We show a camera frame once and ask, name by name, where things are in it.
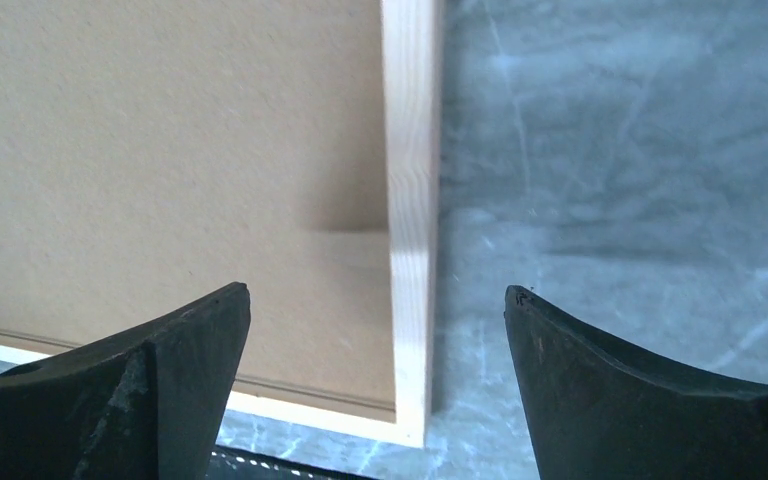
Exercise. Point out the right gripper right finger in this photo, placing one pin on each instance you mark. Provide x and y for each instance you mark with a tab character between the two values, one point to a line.
600	407

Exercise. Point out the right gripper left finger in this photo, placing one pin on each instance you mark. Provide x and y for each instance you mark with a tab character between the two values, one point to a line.
144	403

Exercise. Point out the brown backing board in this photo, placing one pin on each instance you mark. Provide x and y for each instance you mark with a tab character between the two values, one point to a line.
159	166

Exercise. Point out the wooden picture frame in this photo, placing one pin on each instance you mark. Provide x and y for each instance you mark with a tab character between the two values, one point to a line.
410	199

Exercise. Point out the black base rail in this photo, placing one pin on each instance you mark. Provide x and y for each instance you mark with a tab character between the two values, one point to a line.
235	464

